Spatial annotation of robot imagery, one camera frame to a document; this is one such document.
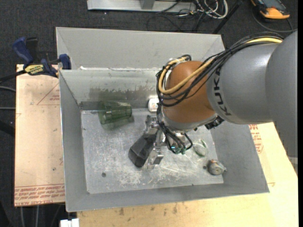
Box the clear glass piece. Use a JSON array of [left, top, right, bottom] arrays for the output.
[[192, 139, 209, 157]]

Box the white round object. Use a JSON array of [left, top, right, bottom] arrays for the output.
[[147, 98, 159, 112]]

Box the grey metal bin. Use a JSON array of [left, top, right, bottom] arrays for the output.
[[55, 26, 270, 212]]

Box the brown cardboard board red print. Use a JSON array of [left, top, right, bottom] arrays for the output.
[[14, 64, 276, 208]]

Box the black block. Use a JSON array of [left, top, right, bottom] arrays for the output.
[[128, 134, 157, 168]]

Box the grey round metal object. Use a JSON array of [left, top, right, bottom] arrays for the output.
[[206, 159, 227, 176]]

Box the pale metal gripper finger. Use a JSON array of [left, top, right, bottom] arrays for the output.
[[146, 149, 165, 170], [143, 114, 159, 137]]

